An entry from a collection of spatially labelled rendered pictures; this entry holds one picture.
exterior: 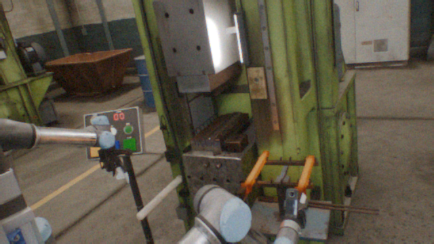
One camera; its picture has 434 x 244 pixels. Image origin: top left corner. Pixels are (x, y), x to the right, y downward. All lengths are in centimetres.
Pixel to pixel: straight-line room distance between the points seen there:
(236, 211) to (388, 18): 612
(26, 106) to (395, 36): 615
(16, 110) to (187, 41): 487
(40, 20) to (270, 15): 957
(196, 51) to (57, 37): 953
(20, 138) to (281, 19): 124
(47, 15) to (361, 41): 801
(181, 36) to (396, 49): 547
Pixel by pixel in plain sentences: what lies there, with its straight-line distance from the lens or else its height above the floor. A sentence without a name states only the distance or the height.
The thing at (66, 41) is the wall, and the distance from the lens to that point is 1145.
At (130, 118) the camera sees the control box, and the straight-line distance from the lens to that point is 222.
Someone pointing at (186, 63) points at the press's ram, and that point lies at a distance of 196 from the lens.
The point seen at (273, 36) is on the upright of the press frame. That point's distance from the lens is 188.
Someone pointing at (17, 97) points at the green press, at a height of 71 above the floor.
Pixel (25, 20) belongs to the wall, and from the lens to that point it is 1085.
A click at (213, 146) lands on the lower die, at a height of 95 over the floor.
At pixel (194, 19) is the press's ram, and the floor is 165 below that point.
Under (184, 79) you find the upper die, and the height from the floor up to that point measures 134.
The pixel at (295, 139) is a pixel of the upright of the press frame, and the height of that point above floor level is 94.
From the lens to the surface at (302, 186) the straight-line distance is 161.
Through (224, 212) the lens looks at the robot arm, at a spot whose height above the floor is 118.
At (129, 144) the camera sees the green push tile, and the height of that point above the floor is 102.
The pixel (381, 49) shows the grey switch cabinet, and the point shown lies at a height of 32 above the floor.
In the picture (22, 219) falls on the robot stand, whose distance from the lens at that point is 124.
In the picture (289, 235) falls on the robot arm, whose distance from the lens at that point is 134.
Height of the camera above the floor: 176
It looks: 20 degrees down
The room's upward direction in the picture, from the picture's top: 10 degrees counter-clockwise
